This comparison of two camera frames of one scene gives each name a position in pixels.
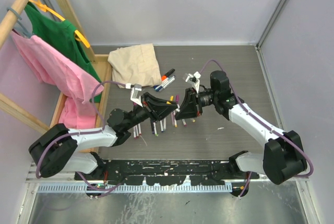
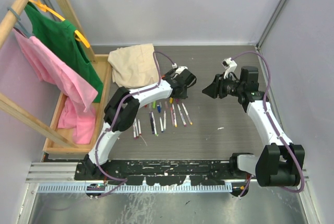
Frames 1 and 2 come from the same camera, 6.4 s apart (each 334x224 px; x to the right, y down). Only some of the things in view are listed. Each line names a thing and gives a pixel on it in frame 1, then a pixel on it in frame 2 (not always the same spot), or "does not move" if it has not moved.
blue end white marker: [162, 127] does not move
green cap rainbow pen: [155, 129] does not move
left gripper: [162, 112] → [183, 95]
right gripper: [188, 109] → [212, 90]
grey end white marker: [164, 124] does not move
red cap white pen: [139, 129] does not move
